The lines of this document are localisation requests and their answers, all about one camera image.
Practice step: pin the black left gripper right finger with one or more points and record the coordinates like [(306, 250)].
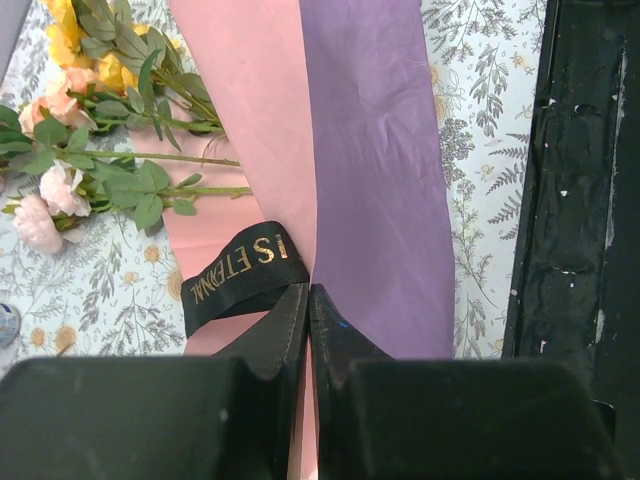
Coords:
[(381, 418)]

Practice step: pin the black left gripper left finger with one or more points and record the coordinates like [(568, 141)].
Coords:
[(231, 415)]

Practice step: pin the black ribbon gold lettering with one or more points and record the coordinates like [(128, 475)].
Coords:
[(250, 275)]

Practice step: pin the pink and purple wrapping paper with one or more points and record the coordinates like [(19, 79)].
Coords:
[(328, 108)]

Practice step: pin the orange-pink flower stem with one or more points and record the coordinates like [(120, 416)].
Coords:
[(78, 105)]

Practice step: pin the yellow flower stem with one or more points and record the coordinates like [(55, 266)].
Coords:
[(142, 78)]

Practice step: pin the floral tablecloth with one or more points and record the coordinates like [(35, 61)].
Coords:
[(117, 292)]

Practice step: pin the silver drink can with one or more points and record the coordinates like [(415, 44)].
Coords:
[(9, 325)]

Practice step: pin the light pink flower stem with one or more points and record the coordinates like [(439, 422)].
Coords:
[(38, 228)]

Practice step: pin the pale pink flower stem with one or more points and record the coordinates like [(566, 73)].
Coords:
[(143, 192)]

